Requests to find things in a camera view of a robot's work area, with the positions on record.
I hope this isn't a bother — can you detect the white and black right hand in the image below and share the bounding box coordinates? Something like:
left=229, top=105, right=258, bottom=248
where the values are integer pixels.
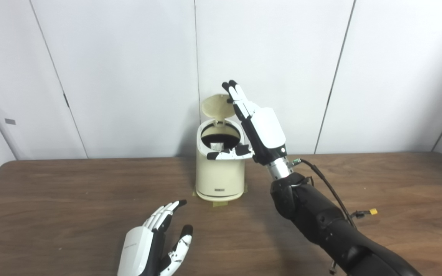
left=207, top=80, right=287, bottom=166

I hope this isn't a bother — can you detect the white and black left hand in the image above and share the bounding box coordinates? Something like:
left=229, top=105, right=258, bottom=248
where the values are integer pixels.
left=117, top=199, right=193, bottom=276

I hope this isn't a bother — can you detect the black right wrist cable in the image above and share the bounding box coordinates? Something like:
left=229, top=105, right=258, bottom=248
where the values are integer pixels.
left=290, top=158, right=371, bottom=230

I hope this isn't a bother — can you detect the round cream bin lid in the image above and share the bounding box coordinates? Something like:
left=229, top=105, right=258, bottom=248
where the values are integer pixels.
left=201, top=94, right=237, bottom=127

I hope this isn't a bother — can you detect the cream-colored bin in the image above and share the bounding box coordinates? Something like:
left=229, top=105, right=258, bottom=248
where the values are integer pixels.
left=196, top=119, right=245, bottom=202

